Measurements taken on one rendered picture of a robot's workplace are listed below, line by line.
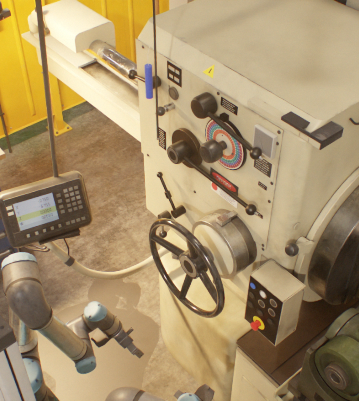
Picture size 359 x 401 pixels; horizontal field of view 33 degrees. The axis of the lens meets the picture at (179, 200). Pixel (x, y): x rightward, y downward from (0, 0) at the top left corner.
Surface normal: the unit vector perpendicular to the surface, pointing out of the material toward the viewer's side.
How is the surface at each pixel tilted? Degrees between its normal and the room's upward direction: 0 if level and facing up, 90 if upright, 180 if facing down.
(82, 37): 90
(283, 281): 0
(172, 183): 90
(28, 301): 44
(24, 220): 70
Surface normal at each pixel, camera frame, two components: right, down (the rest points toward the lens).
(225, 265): -0.34, 0.63
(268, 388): -0.77, 0.44
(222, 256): -0.39, 0.42
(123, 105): 0.00, -0.73
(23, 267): 0.24, -0.76
